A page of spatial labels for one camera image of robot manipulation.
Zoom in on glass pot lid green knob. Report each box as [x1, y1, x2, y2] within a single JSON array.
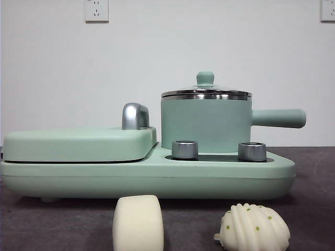
[[161, 71, 252, 98]]

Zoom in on plain white steamed bun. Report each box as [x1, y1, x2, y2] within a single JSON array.
[[112, 195, 164, 251]]

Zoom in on ridged white bun green dots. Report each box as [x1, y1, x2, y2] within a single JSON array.
[[214, 203, 291, 248]]

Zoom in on silver control knob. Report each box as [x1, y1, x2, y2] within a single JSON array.
[[171, 140, 199, 159], [237, 142, 267, 162]]

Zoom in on green breakfast machine base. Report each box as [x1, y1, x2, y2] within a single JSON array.
[[0, 150, 297, 203]]

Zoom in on black control panel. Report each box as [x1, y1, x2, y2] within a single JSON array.
[[165, 154, 268, 163]]

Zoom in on green griddle lid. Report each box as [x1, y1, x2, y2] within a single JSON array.
[[2, 126, 158, 163]]

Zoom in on green pot with handle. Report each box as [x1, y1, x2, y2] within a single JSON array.
[[160, 94, 307, 154]]

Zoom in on silver griddle lid handle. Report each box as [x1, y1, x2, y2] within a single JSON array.
[[121, 102, 151, 131]]

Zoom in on white wall socket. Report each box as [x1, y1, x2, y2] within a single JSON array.
[[320, 0, 335, 23], [84, 0, 109, 23]]

